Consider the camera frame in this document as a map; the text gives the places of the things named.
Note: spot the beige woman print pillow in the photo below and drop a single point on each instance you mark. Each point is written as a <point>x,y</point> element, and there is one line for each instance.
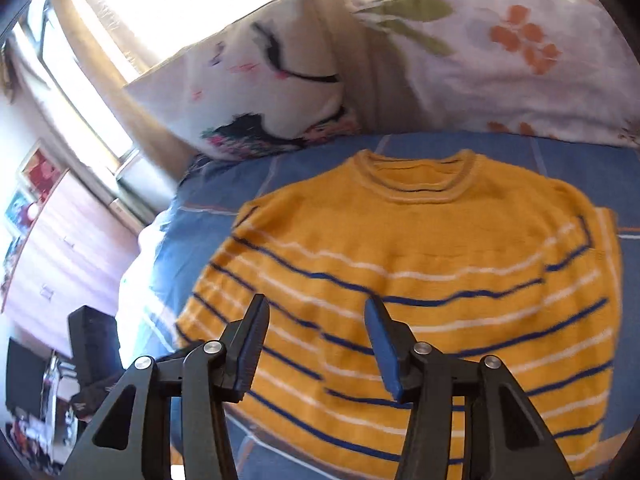
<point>265,84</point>

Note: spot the blue plaid bed cover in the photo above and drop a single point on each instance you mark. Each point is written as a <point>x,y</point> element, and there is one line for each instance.
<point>185,236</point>

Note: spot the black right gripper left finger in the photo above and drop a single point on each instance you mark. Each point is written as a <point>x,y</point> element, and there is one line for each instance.
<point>129,436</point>

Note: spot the wooden dresser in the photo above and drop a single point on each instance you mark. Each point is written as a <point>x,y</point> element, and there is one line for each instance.
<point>74,256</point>

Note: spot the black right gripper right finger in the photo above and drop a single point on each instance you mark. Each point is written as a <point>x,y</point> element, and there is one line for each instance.
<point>504,435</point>

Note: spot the white leaf print pillow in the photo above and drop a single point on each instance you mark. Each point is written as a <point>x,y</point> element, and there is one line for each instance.
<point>559,69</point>

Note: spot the yellow striped knit sweater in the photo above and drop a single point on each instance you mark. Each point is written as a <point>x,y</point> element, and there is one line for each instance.
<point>478,257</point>

